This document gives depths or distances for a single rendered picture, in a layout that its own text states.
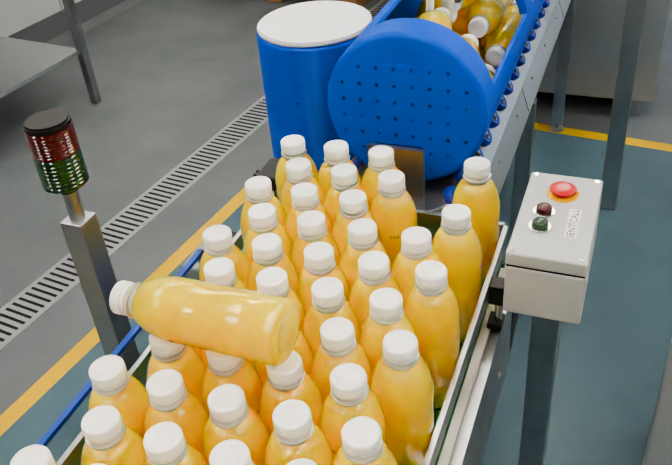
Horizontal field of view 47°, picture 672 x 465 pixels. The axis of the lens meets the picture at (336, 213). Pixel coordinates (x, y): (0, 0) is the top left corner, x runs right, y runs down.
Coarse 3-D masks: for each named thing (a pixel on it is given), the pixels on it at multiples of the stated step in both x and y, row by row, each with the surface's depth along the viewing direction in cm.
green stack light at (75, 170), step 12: (72, 156) 105; (36, 168) 105; (48, 168) 104; (60, 168) 104; (72, 168) 105; (84, 168) 107; (48, 180) 105; (60, 180) 105; (72, 180) 106; (84, 180) 108; (48, 192) 106; (60, 192) 106
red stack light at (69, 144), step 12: (72, 120) 105; (24, 132) 103; (60, 132) 102; (72, 132) 104; (36, 144) 102; (48, 144) 102; (60, 144) 102; (72, 144) 104; (36, 156) 103; (48, 156) 103; (60, 156) 103
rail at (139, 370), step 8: (240, 232) 127; (240, 240) 127; (240, 248) 127; (144, 352) 105; (144, 360) 105; (136, 368) 103; (144, 368) 105; (136, 376) 103; (144, 376) 105; (80, 432) 95; (80, 440) 94; (72, 448) 93; (80, 448) 94; (64, 456) 92; (72, 456) 93; (80, 456) 94; (64, 464) 92; (72, 464) 93
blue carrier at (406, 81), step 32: (416, 0) 179; (544, 0) 181; (384, 32) 126; (416, 32) 125; (448, 32) 127; (352, 64) 131; (384, 64) 129; (416, 64) 127; (448, 64) 125; (480, 64) 128; (512, 64) 146; (352, 96) 135; (384, 96) 132; (416, 96) 130; (448, 96) 128; (480, 96) 126; (352, 128) 139; (384, 128) 136; (416, 128) 134; (448, 128) 132; (480, 128) 129; (448, 160) 135
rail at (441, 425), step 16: (496, 256) 117; (496, 272) 117; (480, 304) 108; (480, 320) 109; (464, 352) 101; (464, 368) 101; (448, 400) 94; (448, 416) 95; (432, 448) 89; (432, 464) 89
